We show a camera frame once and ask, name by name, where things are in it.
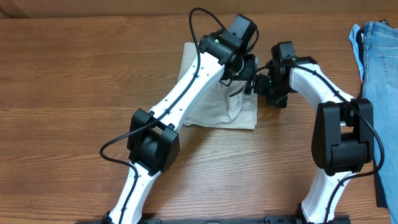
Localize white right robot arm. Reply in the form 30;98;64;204
254;42;374;223

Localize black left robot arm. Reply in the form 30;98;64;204
99;14;258;224

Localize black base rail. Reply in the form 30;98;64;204
74;214;352;224

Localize black garment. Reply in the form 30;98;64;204
374;172;388;208

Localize light blue garment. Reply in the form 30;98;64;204
349;24;364;81

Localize beige cotton shorts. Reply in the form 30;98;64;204
183;54;257;130

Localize blue denim jeans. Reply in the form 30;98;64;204
363;22;397;223

